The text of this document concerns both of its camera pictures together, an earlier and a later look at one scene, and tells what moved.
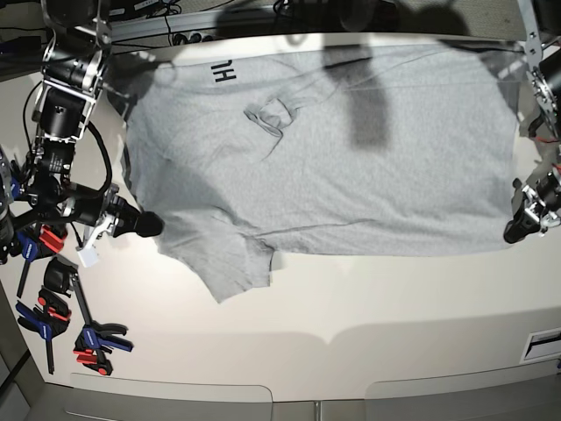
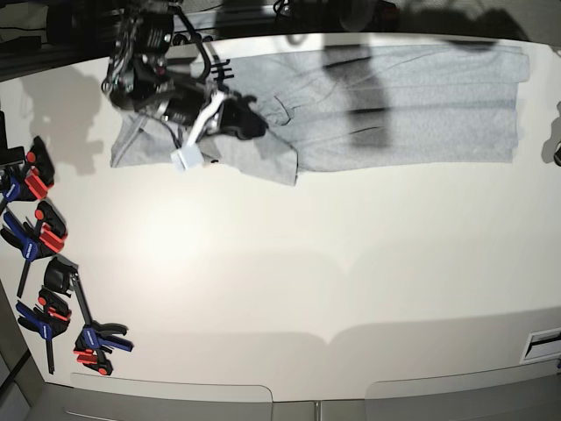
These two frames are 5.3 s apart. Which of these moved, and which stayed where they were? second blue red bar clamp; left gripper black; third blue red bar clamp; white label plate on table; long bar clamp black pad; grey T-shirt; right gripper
Moved: grey T-shirt; left gripper black; right gripper
Stayed: long bar clamp black pad; third blue red bar clamp; white label plate on table; second blue red bar clamp
